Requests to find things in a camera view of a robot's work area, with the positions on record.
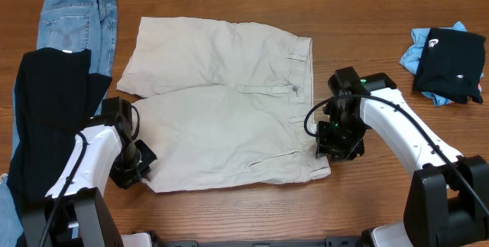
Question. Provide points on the light blue denim jeans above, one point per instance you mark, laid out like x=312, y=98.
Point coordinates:
x=73, y=25

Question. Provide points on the light blue folded garment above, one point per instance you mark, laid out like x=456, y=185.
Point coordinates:
x=410, y=59

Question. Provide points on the beige khaki shorts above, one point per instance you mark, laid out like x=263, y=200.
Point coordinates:
x=223, y=104

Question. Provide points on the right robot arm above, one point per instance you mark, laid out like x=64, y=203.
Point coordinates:
x=448, y=200

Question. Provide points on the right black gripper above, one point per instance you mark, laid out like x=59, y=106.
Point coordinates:
x=328, y=147

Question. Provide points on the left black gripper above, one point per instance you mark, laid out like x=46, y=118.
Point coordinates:
x=125, y=181

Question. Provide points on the black folded shorts with logo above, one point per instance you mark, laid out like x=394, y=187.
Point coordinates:
x=451, y=65

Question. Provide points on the black garment on left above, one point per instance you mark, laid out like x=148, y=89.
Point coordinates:
x=55, y=95

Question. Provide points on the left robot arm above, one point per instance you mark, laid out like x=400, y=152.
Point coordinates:
x=73, y=212

